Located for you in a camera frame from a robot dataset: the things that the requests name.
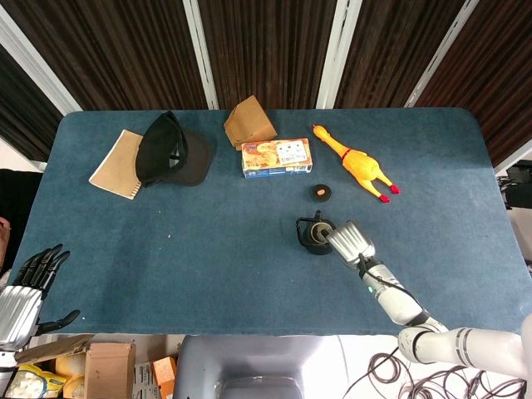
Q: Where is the right robot hand black silver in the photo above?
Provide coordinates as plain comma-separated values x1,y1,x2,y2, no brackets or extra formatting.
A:
318,219,377,269

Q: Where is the left robot hand black silver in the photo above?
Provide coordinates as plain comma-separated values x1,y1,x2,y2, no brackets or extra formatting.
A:
0,243,81,351

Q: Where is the black cap with orange centre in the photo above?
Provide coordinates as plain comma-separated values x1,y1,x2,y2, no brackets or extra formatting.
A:
310,183,333,203

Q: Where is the yellow snack bag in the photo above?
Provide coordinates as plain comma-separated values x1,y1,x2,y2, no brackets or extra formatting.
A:
7,362,68,399

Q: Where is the black mug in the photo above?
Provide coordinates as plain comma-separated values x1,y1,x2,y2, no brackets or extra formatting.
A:
295,209,339,256

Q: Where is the yellow rubber chicken toy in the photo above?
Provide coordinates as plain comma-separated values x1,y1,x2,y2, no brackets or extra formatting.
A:
312,123,401,204

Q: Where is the brown cardboard box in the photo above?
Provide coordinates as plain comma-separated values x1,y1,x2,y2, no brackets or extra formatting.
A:
223,94,278,151
14,334,138,399

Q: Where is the blue orange snack box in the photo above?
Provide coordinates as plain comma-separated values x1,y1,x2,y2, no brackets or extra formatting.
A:
240,137,314,180

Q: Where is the blue table cloth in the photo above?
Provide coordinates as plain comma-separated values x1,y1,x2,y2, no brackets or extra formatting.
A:
7,107,531,337

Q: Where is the small white printed box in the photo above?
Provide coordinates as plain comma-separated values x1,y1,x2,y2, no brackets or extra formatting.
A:
132,361,162,399

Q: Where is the grey robot torso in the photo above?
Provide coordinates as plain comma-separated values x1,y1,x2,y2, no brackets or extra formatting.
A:
171,334,342,399

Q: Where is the small orange box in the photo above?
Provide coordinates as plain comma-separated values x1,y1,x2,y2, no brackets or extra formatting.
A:
151,356,178,399

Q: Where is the brown spiral notebook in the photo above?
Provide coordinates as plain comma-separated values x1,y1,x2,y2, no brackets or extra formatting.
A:
88,129,145,201

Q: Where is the black equipment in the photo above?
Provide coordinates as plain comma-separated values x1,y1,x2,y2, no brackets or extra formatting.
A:
495,160,532,211

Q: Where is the black baseball cap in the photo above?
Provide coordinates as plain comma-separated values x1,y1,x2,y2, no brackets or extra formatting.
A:
135,111,214,189

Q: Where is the dark cable tangle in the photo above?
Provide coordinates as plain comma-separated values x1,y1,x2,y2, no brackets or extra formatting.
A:
343,348,529,399

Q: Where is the white partition post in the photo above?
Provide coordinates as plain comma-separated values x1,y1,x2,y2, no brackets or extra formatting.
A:
316,0,363,110
0,6,83,116
181,0,220,111
404,0,480,109

